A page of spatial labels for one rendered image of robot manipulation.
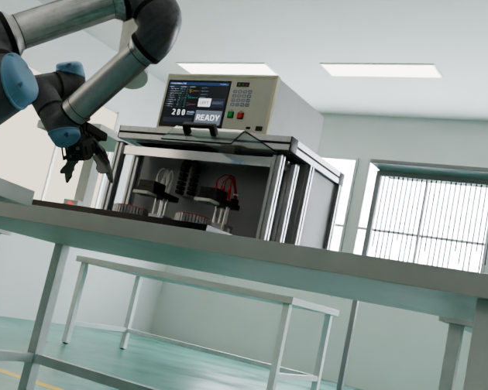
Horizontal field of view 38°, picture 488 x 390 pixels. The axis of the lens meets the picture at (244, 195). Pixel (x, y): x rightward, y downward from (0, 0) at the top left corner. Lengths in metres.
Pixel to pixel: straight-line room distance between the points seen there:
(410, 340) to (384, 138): 2.48
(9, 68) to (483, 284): 1.10
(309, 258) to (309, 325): 7.28
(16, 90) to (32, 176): 6.42
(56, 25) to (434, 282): 1.05
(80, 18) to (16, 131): 6.12
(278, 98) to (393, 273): 0.92
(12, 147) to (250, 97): 5.72
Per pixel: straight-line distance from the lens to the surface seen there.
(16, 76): 1.67
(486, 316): 1.56
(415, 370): 8.47
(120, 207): 2.25
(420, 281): 1.56
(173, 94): 2.50
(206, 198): 2.17
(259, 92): 2.32
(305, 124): 2.50
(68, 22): 1.81
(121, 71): 1.85
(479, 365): 1.56
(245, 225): 2.35
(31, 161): 8.06
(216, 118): 2.37
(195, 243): 1.81
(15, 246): 8.05
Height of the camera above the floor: 0.57
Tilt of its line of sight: 9 degrees up
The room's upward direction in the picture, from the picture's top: 12 degrees clockwise
